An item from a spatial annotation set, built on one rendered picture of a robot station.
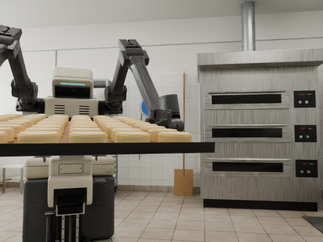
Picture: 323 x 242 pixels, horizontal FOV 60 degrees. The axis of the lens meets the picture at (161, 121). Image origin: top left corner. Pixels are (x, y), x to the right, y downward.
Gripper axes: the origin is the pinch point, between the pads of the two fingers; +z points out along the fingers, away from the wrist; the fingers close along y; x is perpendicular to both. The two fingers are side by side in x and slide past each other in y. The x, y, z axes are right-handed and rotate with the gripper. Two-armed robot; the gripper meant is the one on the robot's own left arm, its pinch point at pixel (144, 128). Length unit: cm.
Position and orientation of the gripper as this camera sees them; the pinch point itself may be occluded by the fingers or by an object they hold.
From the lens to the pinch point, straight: 73.0
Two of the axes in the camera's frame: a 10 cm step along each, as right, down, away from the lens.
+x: -8.9, -0.4, 4.6
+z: -4.6, 0.1, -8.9
